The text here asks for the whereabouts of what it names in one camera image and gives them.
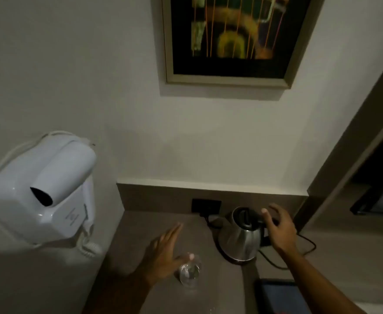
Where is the person's left hand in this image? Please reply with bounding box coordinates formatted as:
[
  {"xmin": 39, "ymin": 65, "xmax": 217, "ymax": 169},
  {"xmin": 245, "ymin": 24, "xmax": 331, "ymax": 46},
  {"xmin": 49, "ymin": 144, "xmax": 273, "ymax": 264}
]
[{"xmin": 140, "ymin": 222, "xmax": 195, "ymax": 285}]

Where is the person's right hand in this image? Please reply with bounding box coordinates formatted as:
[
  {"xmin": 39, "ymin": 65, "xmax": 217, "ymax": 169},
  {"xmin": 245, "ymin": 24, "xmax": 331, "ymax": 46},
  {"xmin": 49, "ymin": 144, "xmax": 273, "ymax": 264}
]
[{"xmin": 261, "ymin": 203, "xmax": 298, "ymax": 258}]

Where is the person's right forearm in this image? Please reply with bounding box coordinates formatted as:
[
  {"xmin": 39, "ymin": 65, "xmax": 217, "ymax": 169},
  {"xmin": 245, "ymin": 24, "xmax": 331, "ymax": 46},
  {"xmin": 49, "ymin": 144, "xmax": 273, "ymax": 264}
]
[{"xmin": 281, "ymin": 249, "xmax": 368, "ymax": 314}]

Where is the person's left forearm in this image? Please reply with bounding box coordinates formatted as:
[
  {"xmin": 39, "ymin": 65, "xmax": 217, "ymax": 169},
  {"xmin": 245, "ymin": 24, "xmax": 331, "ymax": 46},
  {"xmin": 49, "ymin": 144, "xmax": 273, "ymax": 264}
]
[{"xmin": 82, "ymin": 271, "xmax": 153, "ymax": 314}]

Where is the clear drinking glass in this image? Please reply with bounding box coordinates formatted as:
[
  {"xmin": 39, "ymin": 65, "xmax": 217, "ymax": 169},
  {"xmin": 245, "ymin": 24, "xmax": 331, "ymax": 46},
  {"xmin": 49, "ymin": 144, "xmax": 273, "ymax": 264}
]
[{"xmin": 179, "ymin": 253, "xmax": 202, "ymax": 288}]

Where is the stainless steel electric kettle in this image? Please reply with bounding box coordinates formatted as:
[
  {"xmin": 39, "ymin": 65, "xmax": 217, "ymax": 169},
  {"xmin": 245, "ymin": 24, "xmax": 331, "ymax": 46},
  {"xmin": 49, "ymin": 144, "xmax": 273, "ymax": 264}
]
[{"xmin": 218, "ymin": 206, "xmax": 266, "ymax": 263}]

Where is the dark tablet device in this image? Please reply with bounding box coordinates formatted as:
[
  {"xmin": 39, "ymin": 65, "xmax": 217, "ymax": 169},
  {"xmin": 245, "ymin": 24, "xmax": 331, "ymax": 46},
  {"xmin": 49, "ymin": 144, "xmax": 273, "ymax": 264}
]
[{"xmin": 256, "ymin": 279, "xmax": 311, "ymax": 314}]

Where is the framed abstract painting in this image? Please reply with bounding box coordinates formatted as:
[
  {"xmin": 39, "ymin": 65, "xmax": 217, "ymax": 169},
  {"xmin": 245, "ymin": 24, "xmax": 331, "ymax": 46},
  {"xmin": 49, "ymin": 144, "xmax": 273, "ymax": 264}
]
[{"xmin": 161, "ymin": 0, "xmax": 323, "ymax": 89}]

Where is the black kettle power cable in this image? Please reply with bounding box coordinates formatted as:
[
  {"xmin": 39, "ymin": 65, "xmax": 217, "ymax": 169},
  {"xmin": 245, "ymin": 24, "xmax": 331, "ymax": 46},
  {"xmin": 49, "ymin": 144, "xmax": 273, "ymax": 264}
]
[{"xmin": 205, "ymin": 214, "xmax": 316, "ymax": 270}]

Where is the black wall power socket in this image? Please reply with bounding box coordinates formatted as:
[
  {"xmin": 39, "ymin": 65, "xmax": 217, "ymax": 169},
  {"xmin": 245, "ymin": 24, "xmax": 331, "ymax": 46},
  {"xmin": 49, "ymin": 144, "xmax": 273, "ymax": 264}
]
[{"xmin": 191, "ymin": 199, "xmax": 222, "ymax": 215}]

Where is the white coiled hair dryer cord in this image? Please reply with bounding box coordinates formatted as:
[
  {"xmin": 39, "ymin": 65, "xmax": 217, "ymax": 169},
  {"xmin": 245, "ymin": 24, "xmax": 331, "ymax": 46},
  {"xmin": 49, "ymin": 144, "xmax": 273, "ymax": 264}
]
[{"xmin": 76, "ymin": 222, "xmax": 103, "ymax": 258}]

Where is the dark wooden door frame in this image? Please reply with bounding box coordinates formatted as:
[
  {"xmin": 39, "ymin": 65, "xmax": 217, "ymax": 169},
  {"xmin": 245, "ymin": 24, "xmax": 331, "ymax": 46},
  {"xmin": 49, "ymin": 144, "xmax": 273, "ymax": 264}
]
[{"xmin": 294, "ymin": 46, "xmax": 383, "ymax": 231}]

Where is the white wall-mounted hair dryer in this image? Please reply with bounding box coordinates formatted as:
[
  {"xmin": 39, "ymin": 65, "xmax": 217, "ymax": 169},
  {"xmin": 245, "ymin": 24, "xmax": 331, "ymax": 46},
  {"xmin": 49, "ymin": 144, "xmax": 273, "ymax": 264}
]
[{"xmin": 0, "ymin": 133, "xmax": 97, "ymax": 244}]

